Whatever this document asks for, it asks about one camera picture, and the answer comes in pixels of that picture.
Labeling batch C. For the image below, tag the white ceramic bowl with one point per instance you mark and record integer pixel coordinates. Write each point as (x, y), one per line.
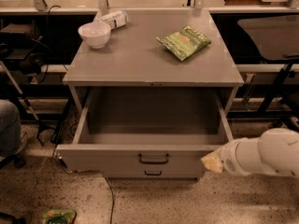
(95, 34)

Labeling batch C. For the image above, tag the padded gripper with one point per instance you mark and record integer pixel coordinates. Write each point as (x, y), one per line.
(229, 158)

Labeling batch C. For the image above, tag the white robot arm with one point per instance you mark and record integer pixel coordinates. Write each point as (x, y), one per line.
(275, 153)

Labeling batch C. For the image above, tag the black tripod stand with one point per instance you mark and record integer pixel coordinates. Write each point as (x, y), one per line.
(21, 61)

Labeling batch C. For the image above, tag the black top drawer handle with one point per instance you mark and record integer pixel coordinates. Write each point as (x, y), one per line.
(153, 160)

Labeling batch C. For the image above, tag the person's leg in jeans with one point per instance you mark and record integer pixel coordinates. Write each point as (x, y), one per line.
(10, 129)

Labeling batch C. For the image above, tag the white wrapped package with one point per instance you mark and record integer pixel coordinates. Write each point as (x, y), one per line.
(114, 19)

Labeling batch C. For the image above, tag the green snack bag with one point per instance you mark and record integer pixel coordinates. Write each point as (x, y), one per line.
(184, 43)

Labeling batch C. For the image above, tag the green packet on floor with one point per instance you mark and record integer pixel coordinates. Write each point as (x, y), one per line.
(59, 216)

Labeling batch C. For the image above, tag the black lower drawer handle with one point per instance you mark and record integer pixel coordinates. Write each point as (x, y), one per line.
(153, 173)

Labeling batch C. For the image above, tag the black drawer handle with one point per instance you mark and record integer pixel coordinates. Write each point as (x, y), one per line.
(153, 160)
(153, 173)

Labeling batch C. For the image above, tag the grey metal drawer cabinet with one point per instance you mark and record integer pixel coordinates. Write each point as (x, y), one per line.
(133, 57)

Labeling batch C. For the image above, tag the grey top drawer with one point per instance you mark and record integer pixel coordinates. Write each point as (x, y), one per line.
(118, 124)

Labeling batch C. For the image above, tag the black office chair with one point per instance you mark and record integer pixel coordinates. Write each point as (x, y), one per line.
(277, 40)

